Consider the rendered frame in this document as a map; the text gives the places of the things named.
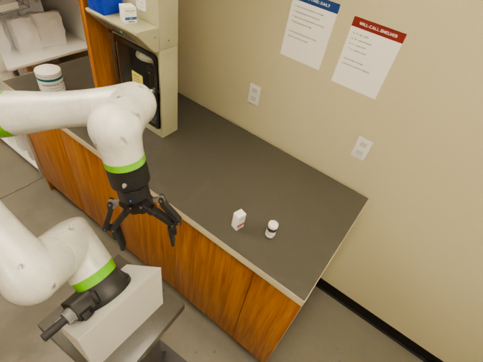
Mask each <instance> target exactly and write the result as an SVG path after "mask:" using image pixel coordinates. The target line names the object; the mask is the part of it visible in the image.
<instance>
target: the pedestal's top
mask: <svg viewBox="0 0 483 362"><path fill-rule="evenodd" d="M113 260H114V263H115V265H116V266H117V267H118V268H119V269H122V268H123V267H124V266H126V265H127V264H130V265H132V264H131V263H129V262H128V261H127V260H126V259H124V258H123V257H122V256H120V255H119V254H118V255H117V256H116V257H115V258H113ZM162 298H163V304H162V305H161V306H160V307H159V308H158V309H157V310H155V311H154V312H153V313H152V314H151V315H150V316H149V317H148V318H147V319H146V320H145V321H144V322H143V323H142V324H141V325H140V326H139V327H138V328H137V329H136V330H135V331H134V332H133V333H132V334H131V335H130V336H129V337H128V338H127V339H126V340H125V341H124V342H123V343H122V344H121V345H120V346H119V347H118V348H117V349H116V350H115V351H114V352H113V353H112V354H111V355H110V356H109V357H108V358H107V359H106V360H105V361H104V362H141V361H142V360H143V359H144V357H145V356H146V355H147V354H148V353H149V352H150V351H151V349H152V348H153V347H154V345H155V344H156V343H157V342H158V340H159V339H160V338H161V337H162V336H163V335H164V333H165V332H166V331H167V329H168V328H169V327H170V326H171V325H172V324H173V323H174V321H175V320H176V319H177V318H178V316H179V315H180V314H181V312H182V311H183V310H184V309H185V304H184V303H183V302H181V301H180V300H179V299H178V298H176V297H175V296H174V295H172V294H171V293H169V292H168V291H167V290H166V289H164V288H162ZM63 310H64V309H63V307H62V306H61V305H59V306H58V307H57V308H56V309H55V310H53V311H52V312H51V313H50V314H49V315H48V316H47V317H46V318H45V319H44V320H42V321H41V322H40V323H39V324H38V327H39V328H40V329H41V331H43V332H45V331H46V329H48V328H49V327H50V326H51V325H53V324H54V323H55V321H56V320H58V319H59V318H60V317H61V316H60V314H61V312H62V311H63ZM50 339H51V340H52V341H53V342H54V343H55V344H57V345H58V346H59V347H60V348H61V349H62V350H63V351H64V352H65V353H66V354H67V355H68V356H69V357H71V358H72V359H73V360H74V361H75V362H88V361H87V360H86V359H85V358H84V357H83V355H82V354H81V353H80V352H79V351H78V349H77V348H76V347H75V346H74V345H73V344H72V343H71V342H70V341H69V340H68V338H67V337H66V336H65V335H64V334H63V332H62V331H61V330H59V331H57V332H56V334H54V335H53V336H52V337H51V338H50Z"/></svg>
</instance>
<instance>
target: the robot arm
mask: <svg viewBox="0 0 483 362"><path fill-rule="evenodd" d="M156 109H157V102H156V99H155V96H154V94H153V93H152V91H151V90H150V89H149V88H148V87H147V86H145V85H143V84H141V83H138V82H125V83H120V84H116V85H109V86H105V87H100V88H90V89H83V90H67V91H24V90H0V138H6V137H11V136H21V135H25V134H33V133H37V132H41V131H49V130H54V129H64V128H72V127H80V126H87V130H88V135H89V137H90V139H91V141H92V142H93V144H94V145H95V147H96V148H97V150H98V153H99V154H100V156H101V159H102V162H103V165H104V168H105V170H106V174H107V177H108V179H109V183H110V186H111V188H112V189H113V190H115V191H116V193H117V195H118V198H119V200H115V199H114V198H109V201H108V203H107V208H108V212H107V214H106V219H105V222H104V225H103V229H102V230H103V231H110V232H111V233H112V235H113V237H114V240H117V241H118V242H119V246H120V249H121V250H122V251H124V249H125V246H126V240H125V237H124V234H123V232H122V229H121V226H120V224H121V223H122V222H123V220H124V219H125V218H126V217H127V216H128V215H129V214H130V213H131V214H132V215H136V214H145V213H147V214H149V215H153V216H154V217H156V218H157V219H159V220H160V221H162V222H163V223H165V224H166V225H168V227H167V229H168V233H169V237H170V243H171V246H172V247H174V246H175V235H176V234H177V227H176V225H178V226H180V225H181V221H182V217H181V216H180V215H179V214H178V212H177V211H176V210H175V209H174V208H173V207H172V206H171V204H169V202H168V201H166V199H165V195H164V194H163V193H161V194H160V196H157V197H153V196H152V195H151V193H150V188H149V185H148V182H149V181H150V172H149V169H148V166H147V160H146V157H145V153H144V147H143V140H142V134H143V132H144V129H145V127H146V125H148V123H149V122H150V121H151V120H152V118H153V117H154V115H155V113H156ZM153 202H156V203H157V204H158V205H160V207H161V208H162V209H163V210H164V211H162V210H160V209H159V208H158V207H157V206H156V205H155V204H154V203H153ZM117 205H119V206H120V207H122V208H123V211H122V212H121V213H120V214H119V216H118V217H117V219H116V220H115V221H114V222H113V223H112V224H110V221H111V217H112V214H113V211H114V208H116V207H117ZM150 208H151V209H150ZM131 279H132V278H131V277H130V276H129V274H127V273H126V272H123V271H122V270H120V269H119V268H118V267H117V266H116V265H115V263H114V260H113V258H112V256H111V254H110V253H109V251H108V250H107V249H106V247H105V246H104V244H103V243H102V242H101V240H100V238H99V237H98V236H97V235H96V233H95V231H94V230H93V229H92V227H91V226H90V225H89V223H88V222H87V220H86V219H85V218H83V217H80V216H77V217H73V218H69V219H67V220H64V221H62V222H60V223H58V224H57V225H55V226H53V227H52V228H51V229H49V230H48V231H46V232H45V233H43V234H42V235H41V236H39V237H38V238H37V237H36V236H35V235H34V234H33V233H32V232H31V231H30V230H29V229H27V228H26V227H25V226H24V225H23V224H22V222H21V221H20V220H19V219H18V218H17V217H16V216H15V215H14V214H13V213H12V212H11V211H10V210H9V209H8V208H7V207H6V206H5V204H3V203H2V201H1V200H0V294H1V296H2V297H3V298H4V299H5V300H6V301H8V302H10V303H12V304H14V305H19V306H31V305H36V304H39V303H41V302H44V301H45V300H47V299H49V298H50V297H51V296H53V295H54V293H56V292H57V291H58V290H59V288H61V287H62V286H63V285H64V283H66V282H67V283H68V284H69V285H70V286H71V287H72V288H73V289H75V290H76V292H75V293H74V294H72V295H71V296H70V297H69V298H67V299H66V300H65V301H64V302H63V303H61V306H62V307H63V309H64V310H63V311H62V312H61V314H60V316H61V318H60V319H59V320H58V321H57V322H55V323H54V324H53V325H51V326H50V327H49V328H48V329H46V331H45V332H44V333H42V334H41V335H40V337H41V338H42V339H43V340H44V341H45V342H46V341H47V340H49V339H50V338H51V337H52V336H53V335H54V334H56V332H57V331H59V330H60V329H61V328H62V327H63V326H65V325H66V324H69V325H71V324H73V323H74V322H75V321H76V320H77V321H81V322H82V321H83V320H84V321H86V320H88V319H89V318H90V317H91V316H92V315H93V313H94V311H96V310H98V309H100V308H102V307H103V306H105V305H107V304H108V303H110V302H111V301H112V300H114V299H115V298H116V297H118V296H119V295H120V294H121V293H122V292H123V291H124V290H125V289H126V288H127V286H128V285H129V283H130V281H131Z"/></svg>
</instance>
